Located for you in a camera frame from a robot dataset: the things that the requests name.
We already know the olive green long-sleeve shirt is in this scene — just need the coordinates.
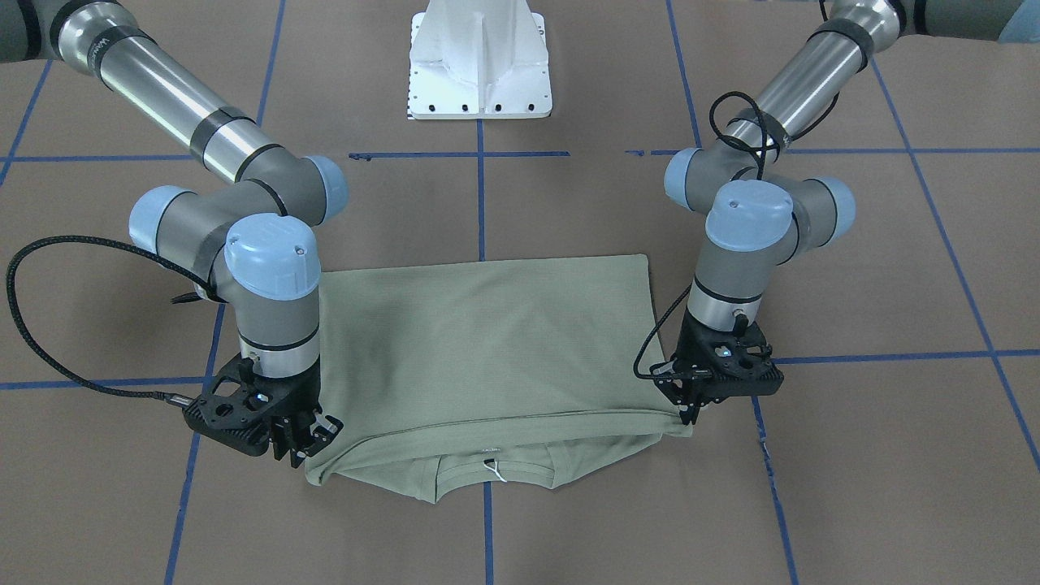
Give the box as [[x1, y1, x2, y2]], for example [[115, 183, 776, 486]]
[[305, 255, 691, 503]]

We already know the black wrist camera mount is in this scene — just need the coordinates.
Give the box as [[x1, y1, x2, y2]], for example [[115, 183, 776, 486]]
[[692, 323, 784, 401], [182, 356, 271, 457]]

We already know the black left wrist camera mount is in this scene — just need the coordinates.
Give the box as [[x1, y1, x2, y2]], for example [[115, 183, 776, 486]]
[[692, 323, 784, 401]]

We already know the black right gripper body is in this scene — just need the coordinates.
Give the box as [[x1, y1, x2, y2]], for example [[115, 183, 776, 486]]
[[244, 358, 322, 460]]

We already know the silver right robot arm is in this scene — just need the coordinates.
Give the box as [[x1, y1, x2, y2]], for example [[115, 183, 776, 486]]
[[2, 1, 349, 467]]

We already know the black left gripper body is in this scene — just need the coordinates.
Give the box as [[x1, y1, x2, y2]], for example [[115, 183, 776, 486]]
[[674, 310, 769, 406]]

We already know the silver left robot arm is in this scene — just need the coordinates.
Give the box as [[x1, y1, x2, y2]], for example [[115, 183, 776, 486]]
[[694, 37, 1038, 475]]

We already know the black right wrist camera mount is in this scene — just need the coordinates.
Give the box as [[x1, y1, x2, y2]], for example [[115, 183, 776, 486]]
[[182, 356, 271, 457]]

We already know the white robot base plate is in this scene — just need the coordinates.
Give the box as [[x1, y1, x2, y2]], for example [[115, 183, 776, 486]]
[[406, 1, 553, 121]]

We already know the brown paper table cover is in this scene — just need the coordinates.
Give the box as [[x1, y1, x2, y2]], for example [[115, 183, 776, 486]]
[[1, 1, 1039, 584]]

